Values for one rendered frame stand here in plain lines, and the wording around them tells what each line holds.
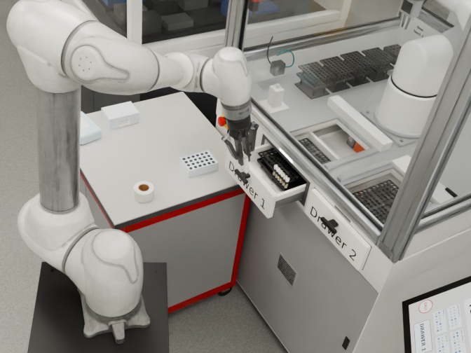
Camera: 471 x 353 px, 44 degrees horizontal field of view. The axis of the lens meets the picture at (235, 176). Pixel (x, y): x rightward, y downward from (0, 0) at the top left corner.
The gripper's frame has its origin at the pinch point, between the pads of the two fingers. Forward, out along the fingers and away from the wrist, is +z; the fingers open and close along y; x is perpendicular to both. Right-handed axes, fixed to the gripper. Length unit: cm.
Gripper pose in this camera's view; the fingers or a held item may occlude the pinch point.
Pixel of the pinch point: (244, 162)
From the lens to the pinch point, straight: 191.3
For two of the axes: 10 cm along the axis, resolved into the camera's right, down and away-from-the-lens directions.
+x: -5.5, -5.2, 6.5
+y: 8.3, -4.5, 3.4
